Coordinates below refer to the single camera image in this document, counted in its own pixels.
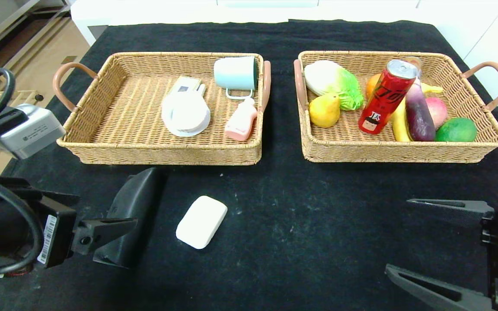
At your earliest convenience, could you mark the yellow banana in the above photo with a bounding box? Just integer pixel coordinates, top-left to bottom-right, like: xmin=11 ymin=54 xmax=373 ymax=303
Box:
xmin=391 ymin=83 xmax=444 ymax=143

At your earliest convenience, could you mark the purple eggplant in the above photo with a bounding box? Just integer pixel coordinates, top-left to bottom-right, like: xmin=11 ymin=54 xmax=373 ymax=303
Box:
xmin=405 ymin=78 xmax=436 ymax=142

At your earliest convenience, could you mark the red apple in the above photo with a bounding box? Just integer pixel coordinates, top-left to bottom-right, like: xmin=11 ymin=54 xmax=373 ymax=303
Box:
xmin=425 ymin=97 xmax=448 ymax=129

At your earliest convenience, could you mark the red cola can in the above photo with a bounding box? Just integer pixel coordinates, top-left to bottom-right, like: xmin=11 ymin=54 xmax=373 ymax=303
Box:
xmin=358 ymin=59 xmax=419 ymax=135

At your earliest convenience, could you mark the white soap bar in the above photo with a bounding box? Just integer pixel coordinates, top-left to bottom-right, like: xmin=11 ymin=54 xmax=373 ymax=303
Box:
xmin=176 ymin=196 xmax=228 ymax=250

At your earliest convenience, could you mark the black curved plastic object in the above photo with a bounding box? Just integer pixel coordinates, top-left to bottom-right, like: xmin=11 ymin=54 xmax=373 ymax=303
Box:
xmin=93 ymin=168 xmax=166 ymax=269

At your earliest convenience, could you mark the wicker basket with food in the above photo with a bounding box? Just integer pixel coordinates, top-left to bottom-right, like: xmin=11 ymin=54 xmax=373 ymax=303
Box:
xmin=293 ymin=51 xmax=498 ymax=164

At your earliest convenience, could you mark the wicker basket with household items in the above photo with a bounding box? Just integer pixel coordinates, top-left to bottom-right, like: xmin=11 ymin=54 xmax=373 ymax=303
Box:
xmin=52 ymin=52 xmax=272 ymax=166

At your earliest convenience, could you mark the green mango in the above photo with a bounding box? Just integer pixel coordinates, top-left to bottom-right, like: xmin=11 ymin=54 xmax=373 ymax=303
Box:
xmin=434 ymin=117 xmax=477 ymax=143

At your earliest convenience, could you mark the black felt table cloth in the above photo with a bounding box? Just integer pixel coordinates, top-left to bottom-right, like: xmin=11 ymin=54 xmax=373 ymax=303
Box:
xmin=0 ymin=19 xmax=498 ymax=311

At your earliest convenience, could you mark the orange fruit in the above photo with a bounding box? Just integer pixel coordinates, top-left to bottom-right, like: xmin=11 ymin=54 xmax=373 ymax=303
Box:
xmin=365 ymin=73 xmax=382 ymax=101

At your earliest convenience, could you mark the yellow pear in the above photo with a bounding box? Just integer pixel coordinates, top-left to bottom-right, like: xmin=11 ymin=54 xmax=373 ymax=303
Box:
xmin=309 ymin=93 xmax=341 ymax=129

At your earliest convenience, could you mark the green white cabbage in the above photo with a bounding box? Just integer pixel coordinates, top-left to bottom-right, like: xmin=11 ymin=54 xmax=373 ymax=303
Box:
xmin=303 ymin=60 xmax=364 ymax=111

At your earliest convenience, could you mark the pink small bottle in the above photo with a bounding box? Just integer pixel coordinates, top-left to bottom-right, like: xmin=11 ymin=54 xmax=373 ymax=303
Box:
xmin=224 ymin=97 xmax=259 ymax=142

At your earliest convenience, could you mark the mint green cup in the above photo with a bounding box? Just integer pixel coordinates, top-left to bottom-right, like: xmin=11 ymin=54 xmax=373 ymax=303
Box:
xmin=213 ymin=56 xmax=259 ymax=101

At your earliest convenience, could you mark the white round container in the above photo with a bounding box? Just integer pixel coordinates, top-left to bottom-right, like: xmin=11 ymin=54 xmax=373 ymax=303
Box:
xmin=161 ymin=90 xmax=211 ymax=138

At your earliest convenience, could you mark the small white card box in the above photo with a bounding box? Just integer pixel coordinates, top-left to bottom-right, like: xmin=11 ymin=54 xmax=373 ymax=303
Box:
xmin=168 ymin=76 xmax=203 ymax=96

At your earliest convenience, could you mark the light wooden rack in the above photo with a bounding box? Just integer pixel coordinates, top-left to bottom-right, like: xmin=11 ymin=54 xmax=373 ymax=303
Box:
xmin=0 ymin=48 xmax=45 ymax=175

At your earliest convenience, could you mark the black smooth arm cable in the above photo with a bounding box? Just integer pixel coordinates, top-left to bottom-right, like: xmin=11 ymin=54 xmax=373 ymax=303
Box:
xmin=0 ymin=172 xmax=44 ymax=277

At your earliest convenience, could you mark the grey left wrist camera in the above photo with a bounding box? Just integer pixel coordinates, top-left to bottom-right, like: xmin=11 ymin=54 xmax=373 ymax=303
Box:
xmin=0 ymin=104 xmax=66 ymax=159

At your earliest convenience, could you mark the grey metal shelf frame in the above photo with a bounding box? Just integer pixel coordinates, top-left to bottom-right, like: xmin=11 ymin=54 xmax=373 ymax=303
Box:
xmin=0 ymin=0 xmax=70 ymax=55

